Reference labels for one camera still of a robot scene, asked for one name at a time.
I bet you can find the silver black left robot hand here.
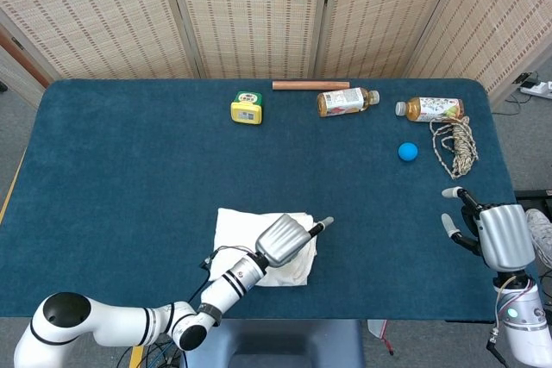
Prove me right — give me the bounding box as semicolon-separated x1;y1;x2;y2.
254;212;336;268

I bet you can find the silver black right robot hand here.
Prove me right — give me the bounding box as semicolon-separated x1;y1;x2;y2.
440;186;536;273

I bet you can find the white T-shirt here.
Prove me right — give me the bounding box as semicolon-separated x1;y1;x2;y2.
212;207;320;288

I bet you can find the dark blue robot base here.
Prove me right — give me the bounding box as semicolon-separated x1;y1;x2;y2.
179;319;367;368

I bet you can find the white sneaker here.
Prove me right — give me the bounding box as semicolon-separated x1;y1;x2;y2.
524;208;552;268

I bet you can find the black chair base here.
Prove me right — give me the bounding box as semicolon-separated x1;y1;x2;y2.
515;189;552;214

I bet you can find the blue ball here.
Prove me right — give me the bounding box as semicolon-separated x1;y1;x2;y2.
398;141;420;164

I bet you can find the red white plastic bag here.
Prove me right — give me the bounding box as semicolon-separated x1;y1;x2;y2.
368;319;394;356

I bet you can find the yellow green square box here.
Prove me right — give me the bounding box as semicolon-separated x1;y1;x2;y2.
229;90;265;126

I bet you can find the tea bottle white green label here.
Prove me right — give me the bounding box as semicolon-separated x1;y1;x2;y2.
395;97;466;124

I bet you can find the tea bottle orange label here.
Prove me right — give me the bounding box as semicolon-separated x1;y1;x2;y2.
317;86;381;119

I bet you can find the white power strip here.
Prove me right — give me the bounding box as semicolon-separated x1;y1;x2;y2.
519;78;552;100

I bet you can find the wooden stick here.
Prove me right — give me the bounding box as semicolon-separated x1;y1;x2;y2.
272;80;351;91

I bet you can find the teal blue table cloth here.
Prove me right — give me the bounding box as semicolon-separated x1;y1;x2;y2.
0;78;545;321

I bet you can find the woven bamboo screen panel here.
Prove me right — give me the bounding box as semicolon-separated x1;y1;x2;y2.
163;0;331;80
407;0;552;109
317;0;469;80
0;0;204;80

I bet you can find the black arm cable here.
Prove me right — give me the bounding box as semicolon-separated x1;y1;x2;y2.
185;245;260;305

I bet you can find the beige braided rope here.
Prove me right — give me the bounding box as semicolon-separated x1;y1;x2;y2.
430;115;480;180

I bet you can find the brown wooden door frame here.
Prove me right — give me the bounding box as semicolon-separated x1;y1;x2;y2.
0;22;55;89

